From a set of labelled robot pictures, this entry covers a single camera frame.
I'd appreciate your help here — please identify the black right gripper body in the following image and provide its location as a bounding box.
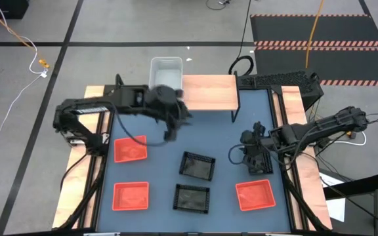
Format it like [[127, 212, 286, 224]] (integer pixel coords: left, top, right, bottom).
[[240, 128, 273, 155]]

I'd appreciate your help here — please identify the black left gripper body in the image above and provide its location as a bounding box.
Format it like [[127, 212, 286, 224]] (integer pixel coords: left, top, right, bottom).
[[149, 85, 190, 127]]

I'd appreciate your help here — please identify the orange slotted plastic basket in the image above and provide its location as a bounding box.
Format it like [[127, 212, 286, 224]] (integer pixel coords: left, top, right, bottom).
[[112, 181, 150, 212], [114, 135, 148, 164], [235, 179, 277, 212]]

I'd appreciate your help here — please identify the wooden shelf with black legs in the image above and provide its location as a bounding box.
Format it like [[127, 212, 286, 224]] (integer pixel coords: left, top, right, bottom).
[[179, 69, 242, 125]]

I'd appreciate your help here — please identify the white plastic bin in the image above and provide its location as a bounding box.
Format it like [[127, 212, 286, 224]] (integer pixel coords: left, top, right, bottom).
[[148, 56, 184, 92]]

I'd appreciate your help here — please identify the black perforated metal case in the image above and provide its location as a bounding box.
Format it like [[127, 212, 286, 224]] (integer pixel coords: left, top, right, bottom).
[[236, 70, 325, 111]]

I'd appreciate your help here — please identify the black hazard-striped floor mat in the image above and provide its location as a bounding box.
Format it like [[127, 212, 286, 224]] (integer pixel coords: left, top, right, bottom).
[[253, 45, 378, 87], [249, 13, 378, 47]]

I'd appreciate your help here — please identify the white paper sheet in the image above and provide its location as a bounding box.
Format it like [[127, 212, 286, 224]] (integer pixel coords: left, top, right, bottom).
[[319, 170, 347, 223]]

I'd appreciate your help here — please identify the black desk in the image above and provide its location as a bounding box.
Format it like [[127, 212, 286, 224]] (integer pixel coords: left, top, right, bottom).
[[322, 172, 378, 201]]

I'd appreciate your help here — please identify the black box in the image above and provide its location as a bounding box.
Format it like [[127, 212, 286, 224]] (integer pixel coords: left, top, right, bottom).
[[0, 0, 30, 20]]

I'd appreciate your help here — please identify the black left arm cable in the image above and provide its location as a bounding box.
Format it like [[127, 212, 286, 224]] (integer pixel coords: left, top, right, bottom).
[[113, 109, 172, 148]]

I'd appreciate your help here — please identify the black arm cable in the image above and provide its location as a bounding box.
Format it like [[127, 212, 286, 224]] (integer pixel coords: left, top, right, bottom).
[[227, 143, 254, 166], [113, 109, 172, 148]]

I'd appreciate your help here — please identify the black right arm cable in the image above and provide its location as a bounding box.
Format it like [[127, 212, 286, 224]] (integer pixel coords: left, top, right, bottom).
[[227, 143, 254, 166]]

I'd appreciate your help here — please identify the black aluminium table frame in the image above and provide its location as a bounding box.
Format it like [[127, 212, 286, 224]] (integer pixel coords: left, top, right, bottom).
[[52, 73, 333, 236]]

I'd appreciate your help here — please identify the yellow cable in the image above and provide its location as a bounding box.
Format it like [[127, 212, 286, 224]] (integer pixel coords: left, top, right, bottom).
[[305, 0, 325, 69]]

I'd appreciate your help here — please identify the white power cable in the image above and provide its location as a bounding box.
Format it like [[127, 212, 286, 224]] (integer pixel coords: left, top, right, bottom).
[[332, 130, 368, 147]]

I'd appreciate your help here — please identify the thick black cable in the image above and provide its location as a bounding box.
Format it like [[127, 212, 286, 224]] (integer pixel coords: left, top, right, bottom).
[[228, 0, 255, 77]]

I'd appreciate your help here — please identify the grey cable with plug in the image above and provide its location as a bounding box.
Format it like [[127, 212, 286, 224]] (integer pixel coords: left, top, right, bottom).
[[205, 0, 233, 10]]

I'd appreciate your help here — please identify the white floor cable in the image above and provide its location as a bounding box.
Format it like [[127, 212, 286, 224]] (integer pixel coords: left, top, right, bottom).
[[0, 0, 49, 148]]

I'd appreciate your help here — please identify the orange floor cable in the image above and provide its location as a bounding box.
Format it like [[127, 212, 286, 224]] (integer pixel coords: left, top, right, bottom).
[[0, 0, 51, 69]]

